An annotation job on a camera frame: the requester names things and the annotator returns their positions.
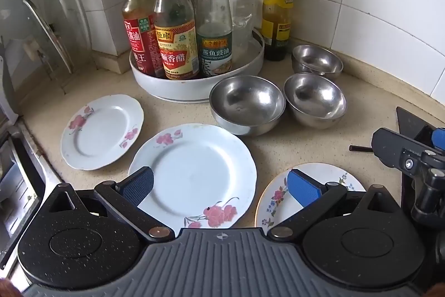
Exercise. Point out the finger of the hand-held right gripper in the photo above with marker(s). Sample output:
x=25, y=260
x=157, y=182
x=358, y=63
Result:
x=437, y=138
x=393, y=147

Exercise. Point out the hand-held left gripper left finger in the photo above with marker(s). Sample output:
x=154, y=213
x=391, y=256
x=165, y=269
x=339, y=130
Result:
x=137, y=184

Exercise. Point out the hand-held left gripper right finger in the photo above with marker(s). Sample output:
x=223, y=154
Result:
x=304, y=191

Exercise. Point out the plate with colourful small flowers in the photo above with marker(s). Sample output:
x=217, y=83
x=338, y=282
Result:
x=271, y=210

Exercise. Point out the large pink flower plate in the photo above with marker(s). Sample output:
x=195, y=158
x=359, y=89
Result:
x=194, y=171

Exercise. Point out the small pink flower plate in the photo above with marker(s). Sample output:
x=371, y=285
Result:
x=100, y=133

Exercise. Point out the medium stainless steel bowl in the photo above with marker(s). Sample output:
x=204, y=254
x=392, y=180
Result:
x=313, y=95

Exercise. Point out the large stainless steel bowl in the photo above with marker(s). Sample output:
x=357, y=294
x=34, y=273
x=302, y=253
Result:
x=243, y=98

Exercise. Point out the small stainless steel bowl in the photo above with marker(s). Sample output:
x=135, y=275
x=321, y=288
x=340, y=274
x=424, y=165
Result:
x=316, y=57

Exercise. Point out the thin black rod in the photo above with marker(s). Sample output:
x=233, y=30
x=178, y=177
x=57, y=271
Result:
x=361, y=148

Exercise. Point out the white two-tier rotating rack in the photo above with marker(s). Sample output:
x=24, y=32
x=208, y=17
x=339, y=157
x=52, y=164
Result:
x=173, y=88

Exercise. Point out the stainless steel sink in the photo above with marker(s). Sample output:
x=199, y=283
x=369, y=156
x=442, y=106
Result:
x=21, y=185

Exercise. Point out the yellow cap vinegar bottle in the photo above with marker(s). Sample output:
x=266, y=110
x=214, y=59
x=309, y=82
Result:
x=175, y=50

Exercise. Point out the red label soy sauce bottle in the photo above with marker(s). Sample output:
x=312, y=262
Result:
x=139, y=39

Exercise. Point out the purple label sauce bottle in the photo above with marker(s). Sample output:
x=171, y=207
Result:
x=213, y=50

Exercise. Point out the green label sauce bottle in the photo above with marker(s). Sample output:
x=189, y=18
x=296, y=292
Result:
x=276, y=29

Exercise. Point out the glass lid with white knob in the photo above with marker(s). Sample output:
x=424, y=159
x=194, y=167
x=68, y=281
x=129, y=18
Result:
x=41, y=36

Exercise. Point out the clear plastic bag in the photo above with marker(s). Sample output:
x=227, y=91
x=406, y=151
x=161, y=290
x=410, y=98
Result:
x=243, y=22

